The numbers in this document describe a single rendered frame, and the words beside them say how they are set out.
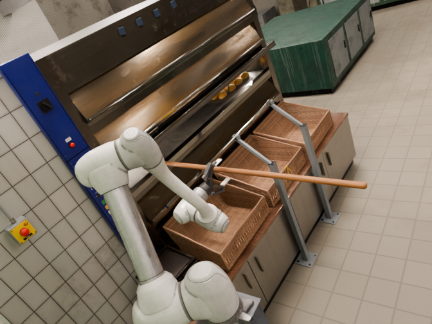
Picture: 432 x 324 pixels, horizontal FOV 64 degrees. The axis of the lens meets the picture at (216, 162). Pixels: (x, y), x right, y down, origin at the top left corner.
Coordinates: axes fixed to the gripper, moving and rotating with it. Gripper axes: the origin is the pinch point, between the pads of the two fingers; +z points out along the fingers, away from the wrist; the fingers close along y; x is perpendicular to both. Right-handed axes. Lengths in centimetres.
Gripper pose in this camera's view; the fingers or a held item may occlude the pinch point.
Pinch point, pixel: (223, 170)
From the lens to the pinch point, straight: 199.1
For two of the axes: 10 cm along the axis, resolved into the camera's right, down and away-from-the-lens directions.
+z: 5.8, -5.9, 5.6
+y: 3.7, 8.0, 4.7
